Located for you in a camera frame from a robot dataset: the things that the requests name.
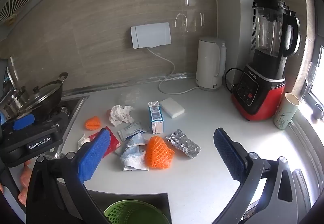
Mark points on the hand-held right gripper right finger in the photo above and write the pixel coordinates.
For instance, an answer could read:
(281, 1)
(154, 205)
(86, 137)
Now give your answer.
(227, 155)

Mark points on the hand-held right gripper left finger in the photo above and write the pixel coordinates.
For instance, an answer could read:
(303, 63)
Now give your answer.
(93, 153)

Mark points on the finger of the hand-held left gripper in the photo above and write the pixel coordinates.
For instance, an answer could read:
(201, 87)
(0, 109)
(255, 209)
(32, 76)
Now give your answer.
(22, 121)
(2, 119)

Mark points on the red snack packet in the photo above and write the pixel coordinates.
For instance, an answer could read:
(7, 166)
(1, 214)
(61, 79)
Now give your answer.
(112, 144)

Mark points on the silver blister pack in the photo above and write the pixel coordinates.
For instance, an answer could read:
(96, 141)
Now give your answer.
(182, 143)

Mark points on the green plastic basket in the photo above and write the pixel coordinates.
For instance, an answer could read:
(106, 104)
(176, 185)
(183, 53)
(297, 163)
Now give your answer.
(131, 214)

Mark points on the person's left hand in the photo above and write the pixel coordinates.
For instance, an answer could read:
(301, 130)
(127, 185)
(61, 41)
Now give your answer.
(25, 178)

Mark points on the small crumpled white paper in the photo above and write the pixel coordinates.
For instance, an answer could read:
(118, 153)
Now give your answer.
(83, 141)

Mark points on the steel pot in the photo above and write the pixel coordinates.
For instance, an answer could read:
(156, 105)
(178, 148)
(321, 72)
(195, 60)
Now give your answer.
(11, 105)

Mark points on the glass pan lid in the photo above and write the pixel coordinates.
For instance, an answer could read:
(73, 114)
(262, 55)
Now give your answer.
(38, 96)

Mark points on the small orange foam net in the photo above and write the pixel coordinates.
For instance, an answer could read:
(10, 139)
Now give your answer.
(92, 123)

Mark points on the blue white cloth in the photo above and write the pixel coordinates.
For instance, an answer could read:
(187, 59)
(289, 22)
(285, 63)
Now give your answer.
(131, 155)

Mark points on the black wok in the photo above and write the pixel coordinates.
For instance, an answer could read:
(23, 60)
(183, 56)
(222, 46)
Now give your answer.
(54, 100)

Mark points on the blue white sachet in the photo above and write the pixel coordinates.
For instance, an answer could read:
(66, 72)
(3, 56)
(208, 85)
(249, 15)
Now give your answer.
(131, 132)

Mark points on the crumpled white tissue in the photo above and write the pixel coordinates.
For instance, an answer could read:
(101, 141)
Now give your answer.
(120, 115)

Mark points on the gas stove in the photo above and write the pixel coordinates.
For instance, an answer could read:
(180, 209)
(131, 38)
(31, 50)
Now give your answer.
(73, 110)

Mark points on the large orange foam net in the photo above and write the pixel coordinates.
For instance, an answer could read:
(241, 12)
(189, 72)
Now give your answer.
(158, 153)

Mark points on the red black blender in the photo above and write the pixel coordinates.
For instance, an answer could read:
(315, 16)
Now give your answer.
(260, 97)

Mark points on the clear plastic wrap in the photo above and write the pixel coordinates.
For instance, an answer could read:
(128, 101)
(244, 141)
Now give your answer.
(130, 96)

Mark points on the pale green patterned cup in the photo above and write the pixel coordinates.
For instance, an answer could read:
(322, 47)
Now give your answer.
(284, 115)

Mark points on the small blue white carton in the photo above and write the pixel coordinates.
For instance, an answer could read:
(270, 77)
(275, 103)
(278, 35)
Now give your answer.
(155, 117)

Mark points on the white rectangular block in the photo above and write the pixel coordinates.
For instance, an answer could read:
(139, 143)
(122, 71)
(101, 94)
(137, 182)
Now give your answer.
(172, 107)

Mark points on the white electric kettle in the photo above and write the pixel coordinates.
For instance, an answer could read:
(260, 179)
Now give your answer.
(208, 62)

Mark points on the small dark cup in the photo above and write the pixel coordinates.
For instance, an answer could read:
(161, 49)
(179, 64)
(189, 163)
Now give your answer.
(318, 112)

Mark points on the clear wine glass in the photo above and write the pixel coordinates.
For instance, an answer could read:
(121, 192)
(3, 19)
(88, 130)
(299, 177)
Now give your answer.
(310, 72)

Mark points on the white wall socket box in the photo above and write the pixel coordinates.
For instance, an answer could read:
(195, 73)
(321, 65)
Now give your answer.
(150, 35)

